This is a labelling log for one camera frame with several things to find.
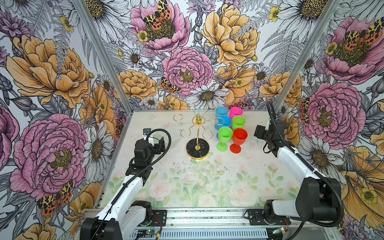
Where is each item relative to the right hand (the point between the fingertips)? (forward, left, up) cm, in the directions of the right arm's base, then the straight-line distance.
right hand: (262, 132), depth 88 cm
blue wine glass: (+12, +21, -3) cm, 24 cm away
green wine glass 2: (+12, +11, -4) cm, 17 cm away
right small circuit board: (-46, +1, -17) cm, 49 cm away
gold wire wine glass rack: (-2, +38, -13) cm, 40 cm away
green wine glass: (-1, +22, 0) cm, 22 cm away
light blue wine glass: (+20, +21, -2) cm, 29 cm away
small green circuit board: (-44, +62, -16) cm, 78 cm away
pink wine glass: (+18, +12, 0) cm, 22 cm away
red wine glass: (-1, +13, -2) cm, 13 cm away
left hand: (-5, +61, +1) cm, 62 cm away
